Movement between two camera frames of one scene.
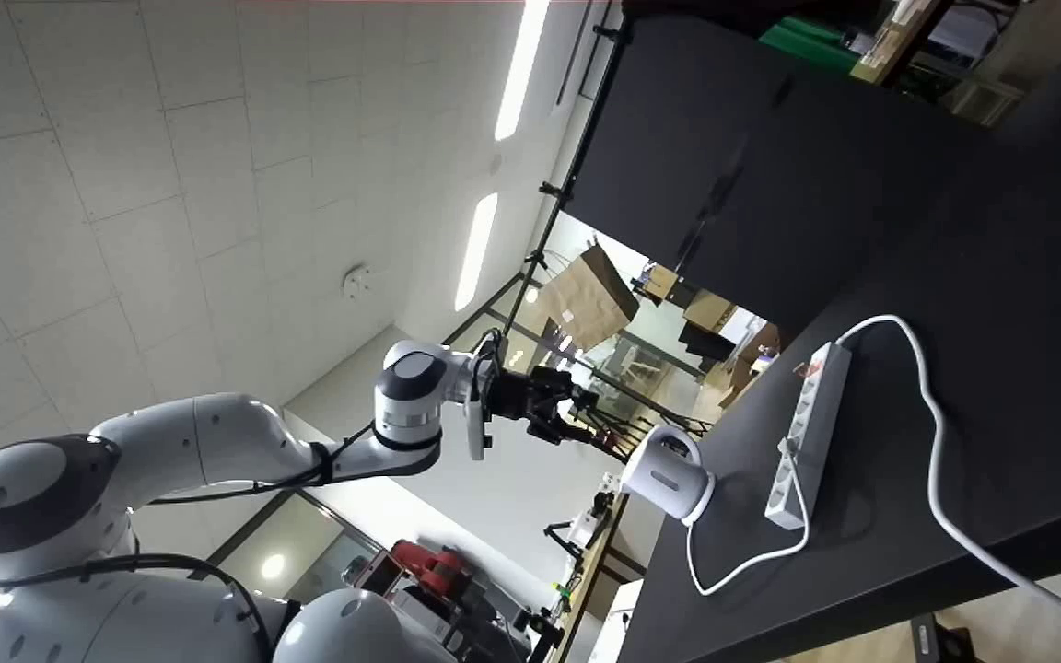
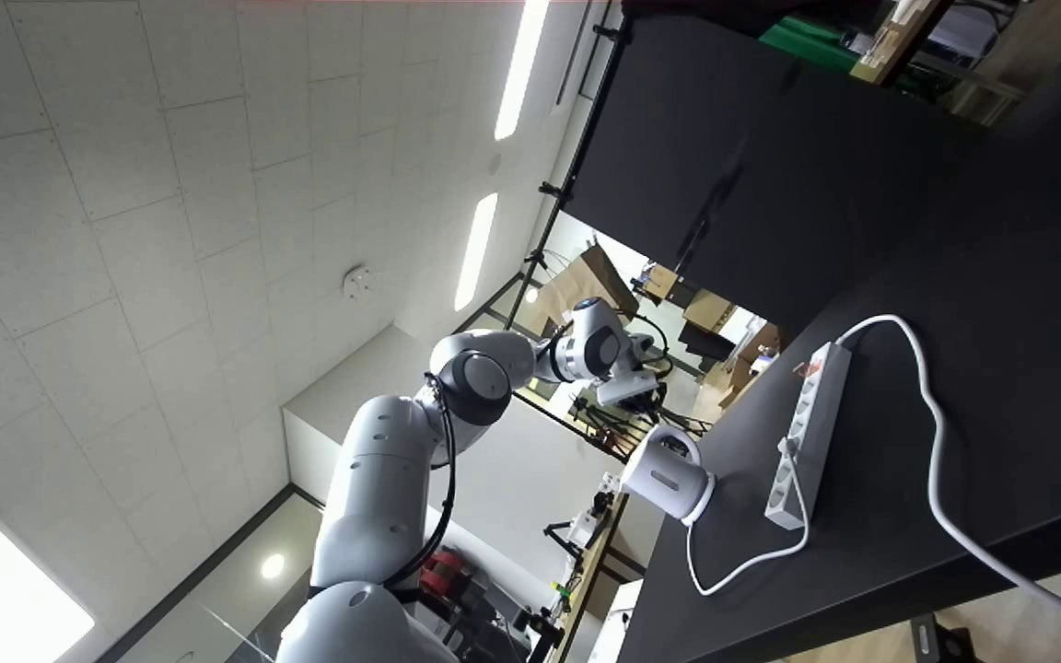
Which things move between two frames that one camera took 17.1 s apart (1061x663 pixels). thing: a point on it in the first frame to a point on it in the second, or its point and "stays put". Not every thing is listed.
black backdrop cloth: [809, 193] stays put
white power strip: [804, 453] stays put
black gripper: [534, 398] to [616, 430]
